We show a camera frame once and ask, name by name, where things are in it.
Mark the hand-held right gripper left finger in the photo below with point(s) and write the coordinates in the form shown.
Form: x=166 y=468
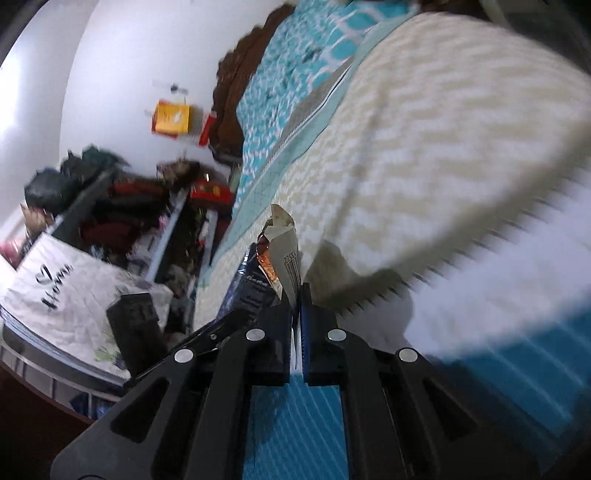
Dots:
x=277 y=341

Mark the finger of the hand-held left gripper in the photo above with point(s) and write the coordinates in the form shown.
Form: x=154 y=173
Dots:
x=226 y=325

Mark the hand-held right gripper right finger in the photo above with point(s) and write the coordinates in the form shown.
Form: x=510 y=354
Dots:
x=307 y=332

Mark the dark blue silver snack wrapper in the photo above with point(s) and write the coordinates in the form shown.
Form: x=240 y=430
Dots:
x=288 y=258

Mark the white quilted printed bag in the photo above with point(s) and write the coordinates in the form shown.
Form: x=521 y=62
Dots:
x=69 y=300

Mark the cluttered metal shelf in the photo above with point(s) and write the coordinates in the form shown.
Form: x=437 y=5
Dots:
x=161 y=240

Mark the red box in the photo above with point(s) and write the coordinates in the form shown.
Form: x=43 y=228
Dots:
x=210 y=191

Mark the dark wooden furniture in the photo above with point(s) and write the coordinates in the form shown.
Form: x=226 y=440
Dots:
x=27 y=429

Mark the black bag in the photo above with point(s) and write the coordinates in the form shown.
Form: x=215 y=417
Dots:
x=46 y=187

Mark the red card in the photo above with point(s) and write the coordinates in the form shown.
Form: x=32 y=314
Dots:
x=207 y=129

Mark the teal striped sheet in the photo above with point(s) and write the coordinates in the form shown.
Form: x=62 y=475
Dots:
x=508 y=378

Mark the yellow box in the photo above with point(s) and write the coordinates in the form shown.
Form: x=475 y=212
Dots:
x=171 y=117

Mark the teal patterned blanket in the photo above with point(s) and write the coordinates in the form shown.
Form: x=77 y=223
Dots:
x=286 y=92

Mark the brown blanket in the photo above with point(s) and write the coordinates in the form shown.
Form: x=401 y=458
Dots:
x=235 y=83

